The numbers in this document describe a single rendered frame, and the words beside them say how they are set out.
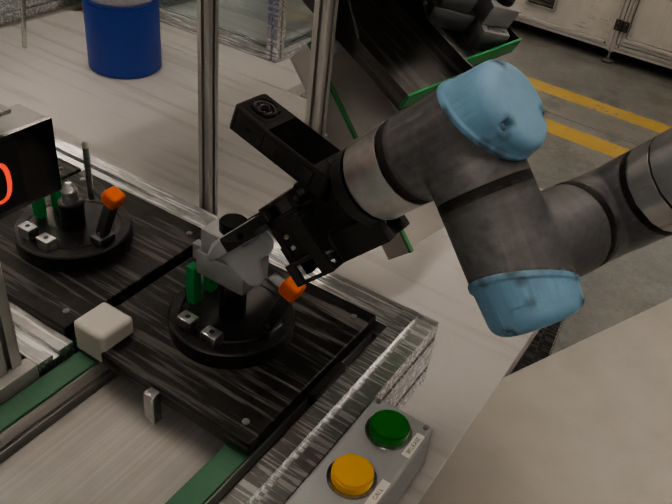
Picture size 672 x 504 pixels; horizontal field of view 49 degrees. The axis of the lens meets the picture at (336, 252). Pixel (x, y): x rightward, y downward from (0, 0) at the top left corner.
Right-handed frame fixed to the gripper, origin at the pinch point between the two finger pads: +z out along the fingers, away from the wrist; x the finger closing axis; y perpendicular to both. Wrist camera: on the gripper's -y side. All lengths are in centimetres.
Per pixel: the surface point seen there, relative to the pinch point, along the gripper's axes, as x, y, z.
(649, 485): 19, 50, -16
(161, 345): -7.4, 6.0, 10.7
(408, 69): 26.7, -4.9, -11.8
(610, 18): 409, 23, 94
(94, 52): 52, -45, 68
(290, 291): -1.0, 7.7, -4.5
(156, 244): 5.5, -3.6, 19.8
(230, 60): 79, -31, 62
